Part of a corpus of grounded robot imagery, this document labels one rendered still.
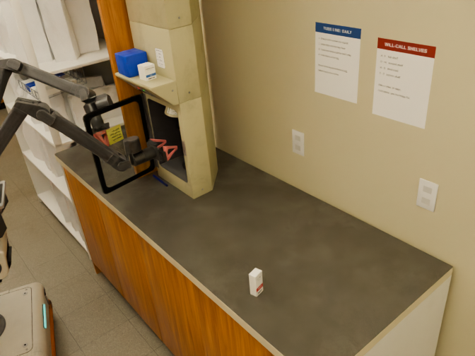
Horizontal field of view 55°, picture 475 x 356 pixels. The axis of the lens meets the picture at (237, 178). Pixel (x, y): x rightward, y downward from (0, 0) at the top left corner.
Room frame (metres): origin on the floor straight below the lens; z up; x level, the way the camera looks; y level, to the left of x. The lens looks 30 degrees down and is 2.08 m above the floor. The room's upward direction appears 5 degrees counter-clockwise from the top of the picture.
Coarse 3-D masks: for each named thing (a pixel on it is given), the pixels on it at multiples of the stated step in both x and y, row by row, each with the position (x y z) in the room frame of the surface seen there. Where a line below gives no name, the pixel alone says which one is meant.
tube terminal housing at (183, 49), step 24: (144, 24) 1.94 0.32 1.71; (192, 24) 1.87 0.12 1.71; (144, 48) 1.97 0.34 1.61; (168, 48) 1.81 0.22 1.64; (192, 48) 1.85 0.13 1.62; (168, 72) 1.83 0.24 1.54; (192, 72) 1.84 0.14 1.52; (192, 96) 1.84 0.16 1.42; (192, 120) 1.83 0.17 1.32; (192, 144) 1.82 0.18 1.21; (192, 168) 1.81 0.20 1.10; (216, 168) 2.02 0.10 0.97; (192, 192) 1.80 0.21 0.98
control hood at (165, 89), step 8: (128, 80) 1.88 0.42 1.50; (136, 80) 1.85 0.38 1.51; (152, 80) 1.83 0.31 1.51; (160, 80) 1.82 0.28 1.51; (168, 80) 1.81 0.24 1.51; (144, 88) 1.79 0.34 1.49; (152, 88) 1.73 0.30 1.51; (160, 88) 1.75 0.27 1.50; (168, 88) 1.77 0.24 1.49; (176, 88) 1.79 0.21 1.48; (160, 96) 1.75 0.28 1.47; (168, 96) 1.77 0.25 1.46; (176, 96) 1.79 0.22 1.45; (176, 104) 1.79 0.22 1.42
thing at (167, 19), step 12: (132, 0) 2.00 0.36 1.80; (144, 0) 1.91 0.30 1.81; (156, 0) 1.84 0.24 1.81; (168, 0) 1.81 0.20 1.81; (180, 0) 1.84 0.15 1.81; (192, 0) 1.92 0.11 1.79; (132, 12) 2.01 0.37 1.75; (144, 12) 1.93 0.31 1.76; (156, 12) 1.85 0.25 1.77; (168, 12) 1.80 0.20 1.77; (180, 12) 1.83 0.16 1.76; (192, 12) 1.90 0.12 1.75; (156, 24) 1.86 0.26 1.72; (168, 24) 1.80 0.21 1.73; (180, 24) 1.83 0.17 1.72
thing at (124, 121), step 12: (132, 96) 2.00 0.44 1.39; (120, 108) 1.95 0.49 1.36; (132, 108) 1.99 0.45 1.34; (96, 120) 1.86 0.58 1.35; (108, 120) 1.89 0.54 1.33; (120, 120) 1.94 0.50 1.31; (132, 120) 1.98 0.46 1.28; (96, 132) 1.85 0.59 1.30; (108, 132) 1.89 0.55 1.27; (120, 132) 1.93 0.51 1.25; (132, 132) 1.97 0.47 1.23; (108, 144) 1.88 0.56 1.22; (120, 144) 1.92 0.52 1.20; (144, 144) 2.01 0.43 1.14; (96, 168) 1.82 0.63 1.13; (108, 168) 1.85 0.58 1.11; (132, 168) 1.94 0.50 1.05; (144, 168) 1.99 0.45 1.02; (108, 180) 1.84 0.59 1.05; (120, 180) 1.89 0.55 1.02
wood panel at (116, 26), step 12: (108, 0) 2.06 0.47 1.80; (120, 0) 2.09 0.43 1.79; (108, 12) 2.05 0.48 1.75; (120, 12) 2.09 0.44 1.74; (108, 24) 2.05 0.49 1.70; (120, 24) 2.08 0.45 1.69; (108, 36) 2.04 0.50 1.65; (120, 36) 2.07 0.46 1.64; (108, 48) 2.05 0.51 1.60; (120, 48) 2.07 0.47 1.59; (132, 48) 2.10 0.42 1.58; (120, 84) 2.04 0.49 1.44; (120, 96) 2.04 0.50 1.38; (156, 168) 2.10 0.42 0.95
